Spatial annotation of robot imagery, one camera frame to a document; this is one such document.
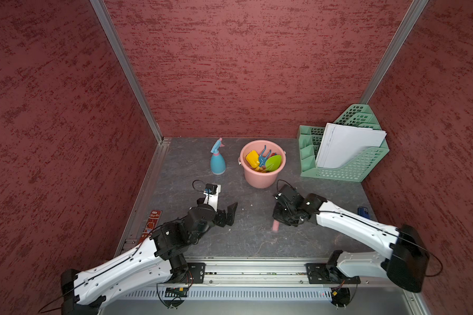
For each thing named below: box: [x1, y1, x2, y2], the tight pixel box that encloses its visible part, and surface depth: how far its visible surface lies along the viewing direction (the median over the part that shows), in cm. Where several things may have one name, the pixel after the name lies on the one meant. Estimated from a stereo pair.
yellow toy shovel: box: [245, 149, 260, 169], surface depth 100 cm
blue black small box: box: [357, 206, 371, 220], surface depth 89 cm
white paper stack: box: [315, 122, 387, 168], surface depth 92 cm
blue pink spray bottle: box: [210, 137, 226, 176], surface depth 100 cm
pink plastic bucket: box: [237, 139, 287, 189], surface depth 97 cm
